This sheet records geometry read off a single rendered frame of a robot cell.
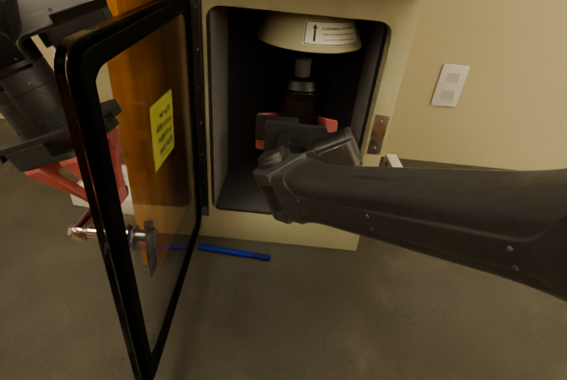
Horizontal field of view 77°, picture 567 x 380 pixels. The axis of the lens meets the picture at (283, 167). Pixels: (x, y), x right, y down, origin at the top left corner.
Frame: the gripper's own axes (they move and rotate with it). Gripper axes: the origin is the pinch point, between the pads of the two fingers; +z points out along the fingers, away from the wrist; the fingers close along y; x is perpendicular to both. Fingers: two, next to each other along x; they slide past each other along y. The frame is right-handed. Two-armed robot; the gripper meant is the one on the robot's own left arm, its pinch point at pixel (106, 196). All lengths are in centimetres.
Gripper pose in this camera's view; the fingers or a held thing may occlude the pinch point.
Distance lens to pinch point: 44.0
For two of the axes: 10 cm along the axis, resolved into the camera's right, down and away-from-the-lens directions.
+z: 3.2, 8.0, 5.0
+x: -1.0, 5.6, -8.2
